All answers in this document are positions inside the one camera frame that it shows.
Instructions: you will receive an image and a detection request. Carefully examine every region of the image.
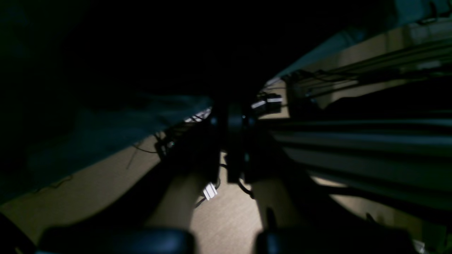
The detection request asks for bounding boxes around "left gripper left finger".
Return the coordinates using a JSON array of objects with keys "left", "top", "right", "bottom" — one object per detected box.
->
[{"left": 84, "top": 117, "right": 220, "bottom": 229}]

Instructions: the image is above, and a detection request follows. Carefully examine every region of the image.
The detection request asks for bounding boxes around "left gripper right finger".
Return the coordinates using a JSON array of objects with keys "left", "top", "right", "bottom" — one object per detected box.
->
[{"left": 226, "top": 117, "right": 357, "bottom": 231}]

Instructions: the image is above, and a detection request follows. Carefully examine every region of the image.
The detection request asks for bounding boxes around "black t-shirt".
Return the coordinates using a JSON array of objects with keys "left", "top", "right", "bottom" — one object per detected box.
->
[{"left": 1, "top": 0, "right": 396, "bottom": 120}]

